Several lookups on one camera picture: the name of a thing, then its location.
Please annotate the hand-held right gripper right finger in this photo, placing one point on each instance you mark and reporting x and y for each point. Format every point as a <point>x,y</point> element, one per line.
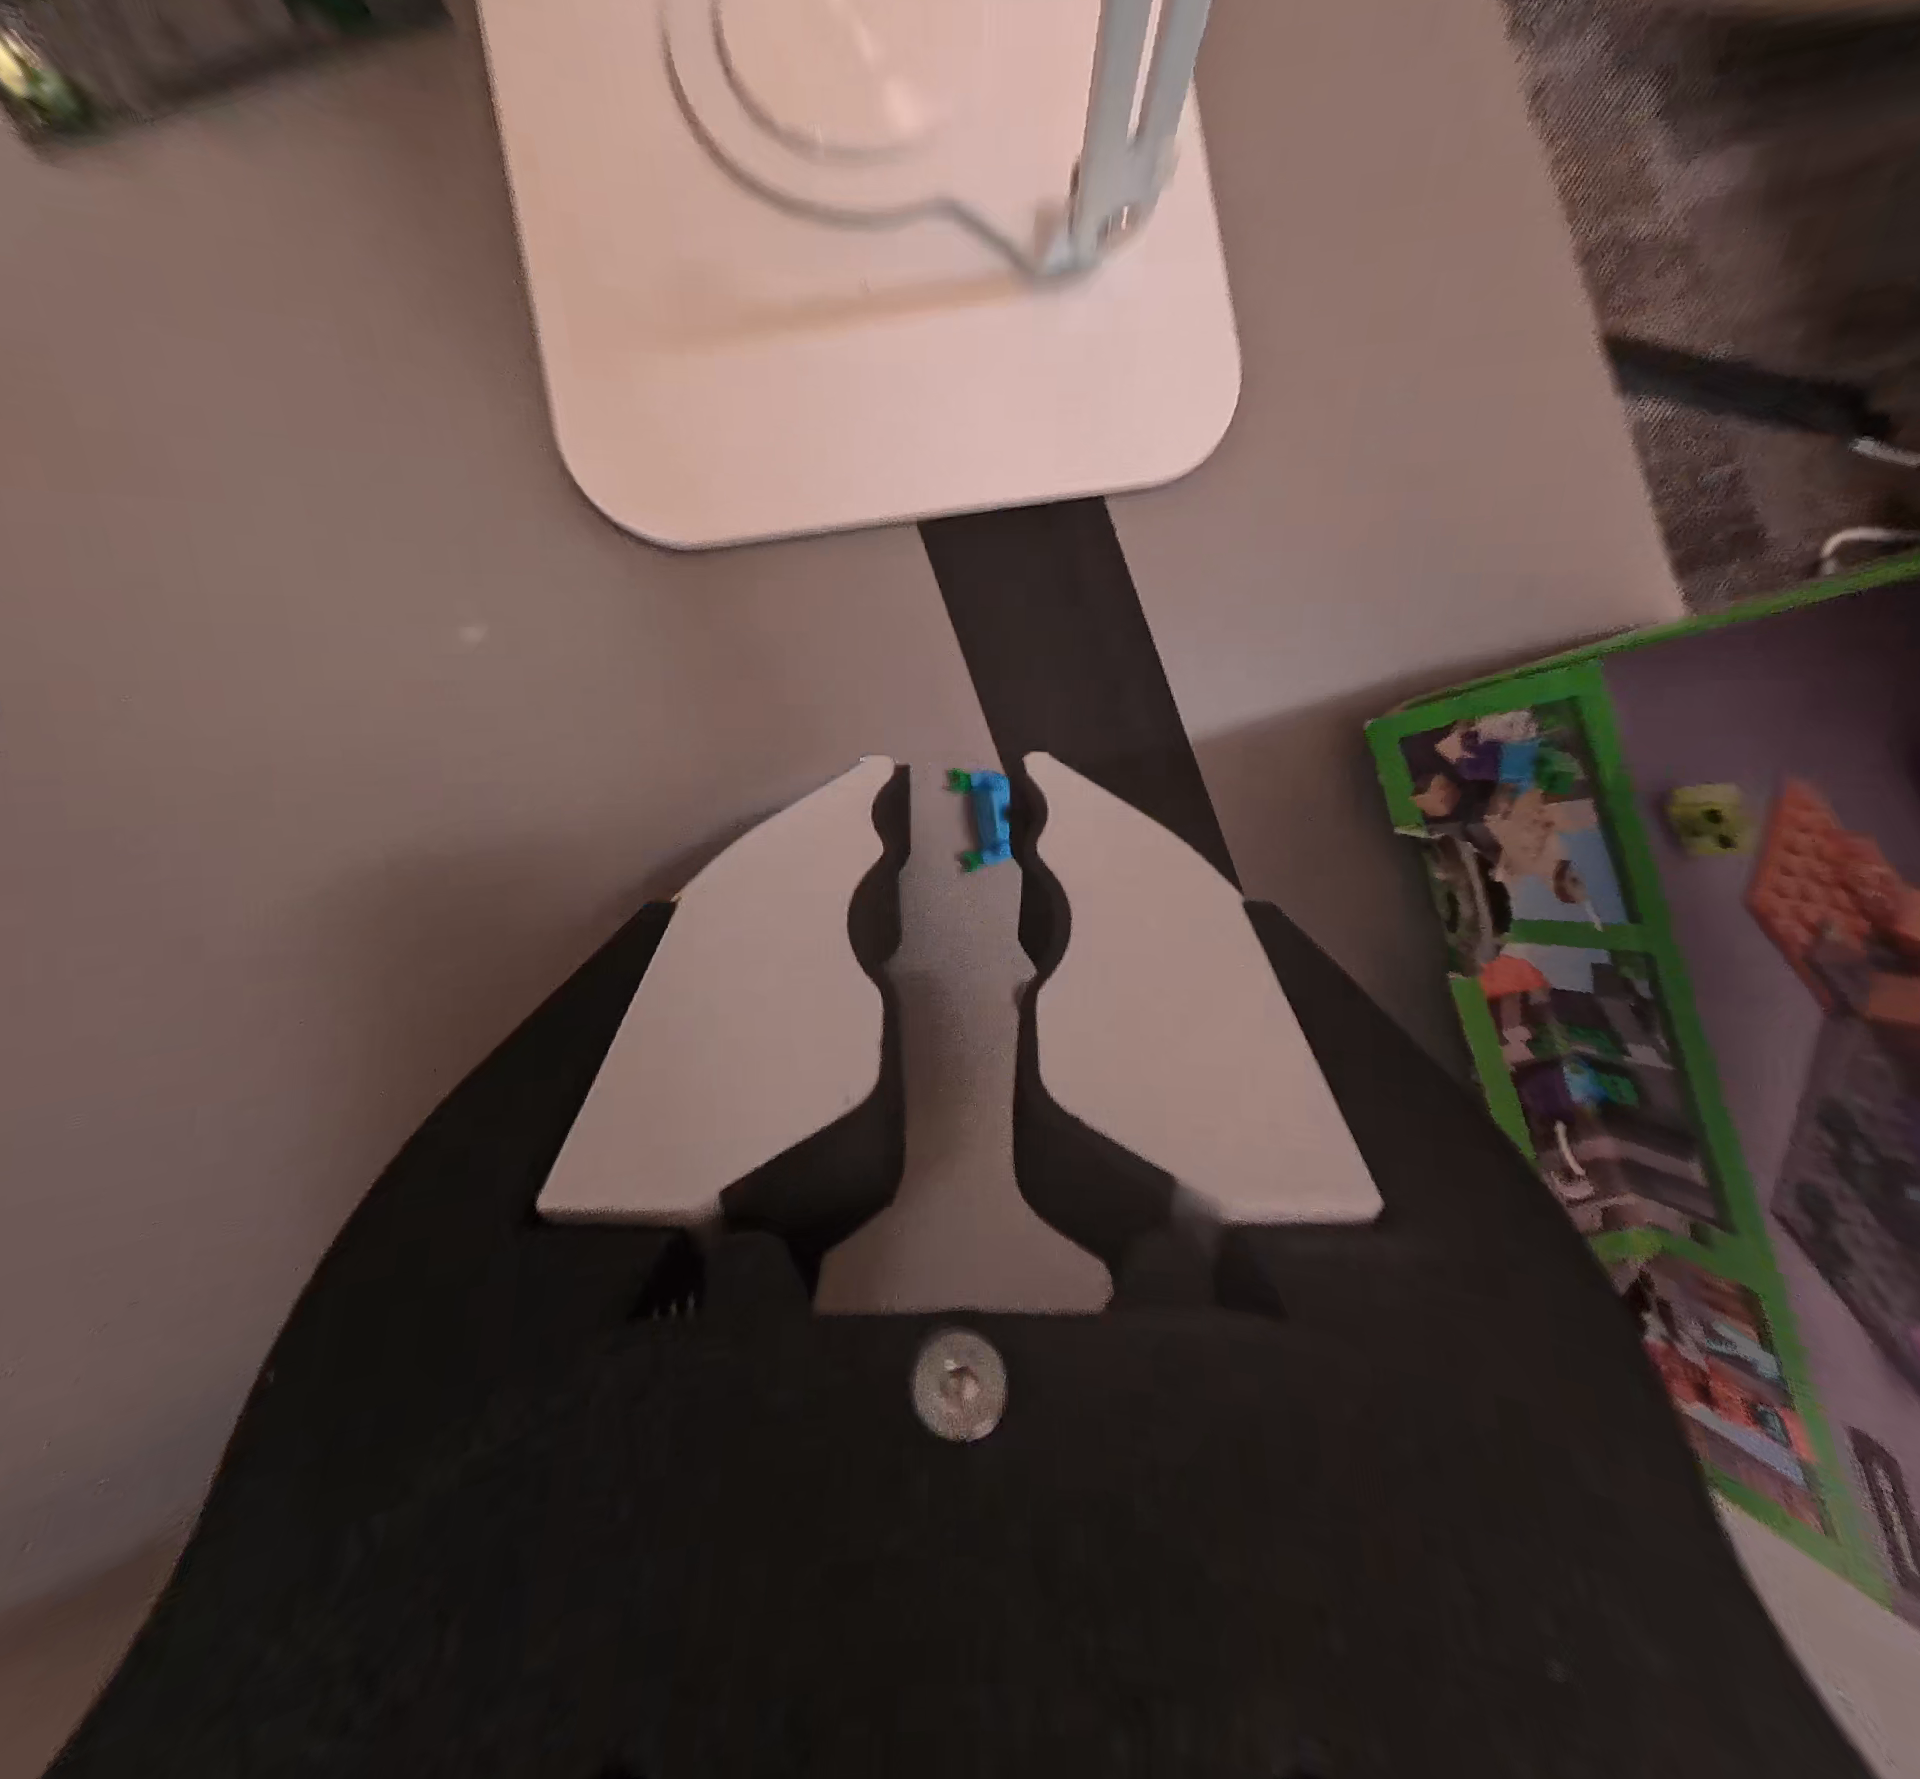
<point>1186,1044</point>

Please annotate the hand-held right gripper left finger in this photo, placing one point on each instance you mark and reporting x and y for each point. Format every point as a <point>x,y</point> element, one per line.
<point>720,1044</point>

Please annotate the blue toy figure torso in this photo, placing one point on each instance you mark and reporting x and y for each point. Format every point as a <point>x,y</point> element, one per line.
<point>985,805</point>

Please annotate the grey desk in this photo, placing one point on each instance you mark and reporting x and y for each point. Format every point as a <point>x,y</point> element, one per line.
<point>300,533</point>

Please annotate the green toy box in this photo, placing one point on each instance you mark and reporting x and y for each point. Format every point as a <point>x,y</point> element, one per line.
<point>1725,1059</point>

